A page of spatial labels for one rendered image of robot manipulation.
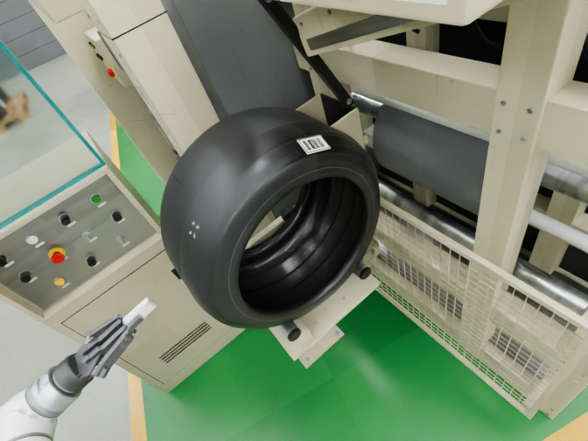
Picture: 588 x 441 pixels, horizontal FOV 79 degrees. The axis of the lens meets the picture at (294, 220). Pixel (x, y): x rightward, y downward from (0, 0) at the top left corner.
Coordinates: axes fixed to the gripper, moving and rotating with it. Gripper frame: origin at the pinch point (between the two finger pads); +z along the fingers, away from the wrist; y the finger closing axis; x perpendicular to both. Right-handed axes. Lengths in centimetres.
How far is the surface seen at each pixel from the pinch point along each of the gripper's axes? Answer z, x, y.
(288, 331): 19.0, 34.0, -10.4
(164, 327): -29, 73, 61
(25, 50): -37, 81, 938
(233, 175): 34.9, -15.6, -6.5
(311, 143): 51, -11, -10
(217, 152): 36.2, -16.2, 2.1
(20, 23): -4, 41, 932
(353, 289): 42, 49, -8
